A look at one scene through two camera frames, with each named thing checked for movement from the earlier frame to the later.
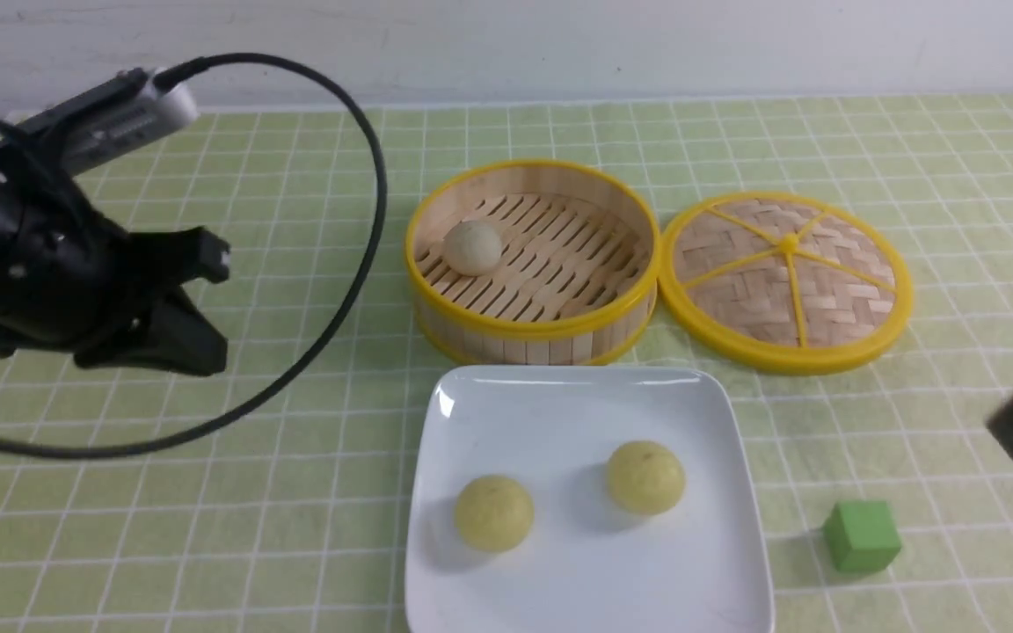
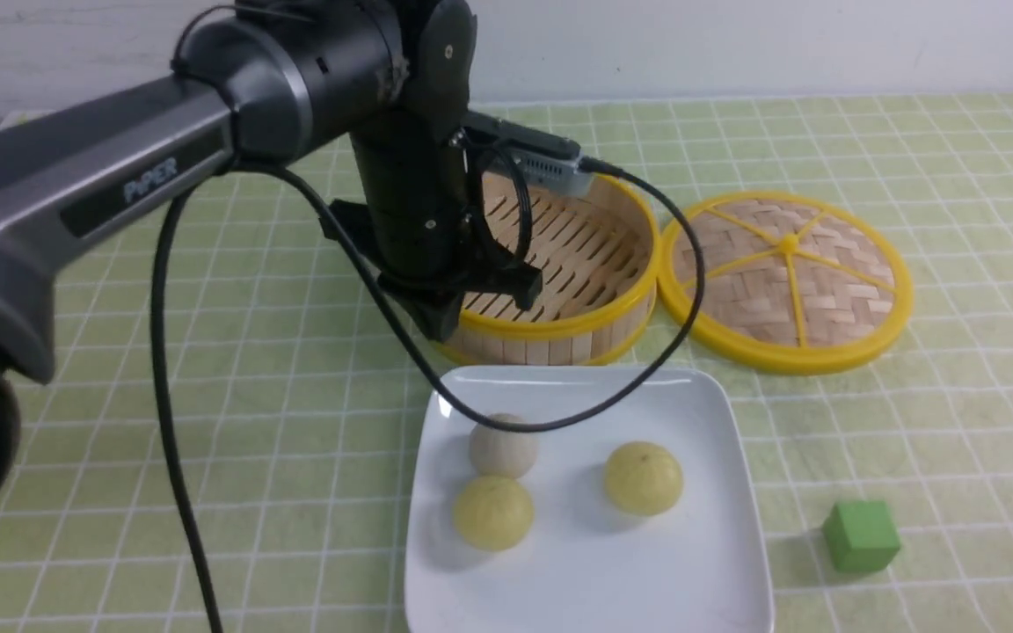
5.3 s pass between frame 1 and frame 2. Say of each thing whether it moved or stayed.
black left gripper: moved
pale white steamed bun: moved
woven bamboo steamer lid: stayed
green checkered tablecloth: stayed
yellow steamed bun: stayed
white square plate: stayed
